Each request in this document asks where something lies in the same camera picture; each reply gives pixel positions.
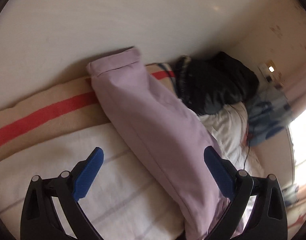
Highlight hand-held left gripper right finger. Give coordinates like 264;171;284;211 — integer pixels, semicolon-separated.
204;146;290;240

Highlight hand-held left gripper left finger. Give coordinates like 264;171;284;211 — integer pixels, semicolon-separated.
20;147;105;240

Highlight lilac purple garment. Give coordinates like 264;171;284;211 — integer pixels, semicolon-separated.
86;46;246;240

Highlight white floral bed quilt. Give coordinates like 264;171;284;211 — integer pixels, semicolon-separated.
0;124;306;240

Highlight white puffy cloth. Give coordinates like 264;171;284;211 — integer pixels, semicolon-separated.
198;101;266;178

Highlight blue printed pillow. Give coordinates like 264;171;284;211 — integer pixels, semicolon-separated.
247;85;293;147

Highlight beige blanket with red stripe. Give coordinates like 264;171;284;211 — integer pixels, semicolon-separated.
0;64;177;162

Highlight black jacket with fur trim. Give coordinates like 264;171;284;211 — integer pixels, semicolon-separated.
172;51;260;115

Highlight thin charging cable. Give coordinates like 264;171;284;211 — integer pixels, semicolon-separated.
242;130;252;171

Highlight wall socket with light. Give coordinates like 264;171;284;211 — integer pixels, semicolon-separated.
258;59;277;74

